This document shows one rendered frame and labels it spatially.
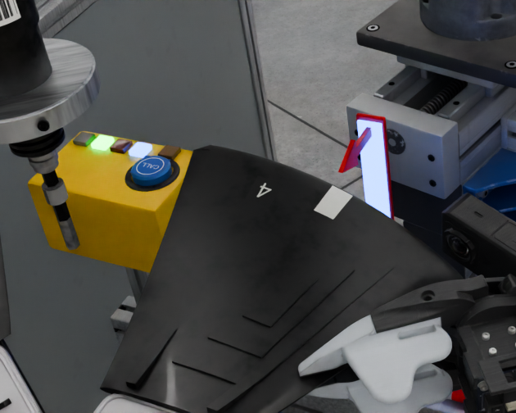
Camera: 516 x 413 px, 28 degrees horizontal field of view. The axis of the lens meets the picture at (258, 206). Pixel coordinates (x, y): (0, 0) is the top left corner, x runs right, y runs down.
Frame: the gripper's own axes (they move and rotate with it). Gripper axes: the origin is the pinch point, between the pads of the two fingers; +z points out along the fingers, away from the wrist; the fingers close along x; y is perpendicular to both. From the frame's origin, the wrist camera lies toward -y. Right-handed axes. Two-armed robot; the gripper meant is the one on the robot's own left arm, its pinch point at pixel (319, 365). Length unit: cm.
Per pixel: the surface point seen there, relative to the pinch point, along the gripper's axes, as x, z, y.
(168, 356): -1.3, 9.1, -2.4
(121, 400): -0.9, 12.4, -0.2
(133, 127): 58, 16, -102
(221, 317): -1.2, 5.3, -4.7
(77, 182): 14.6, 17.4, -39.9
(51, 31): 31, 23, -95
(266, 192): -0.7, 0.3, -15.9
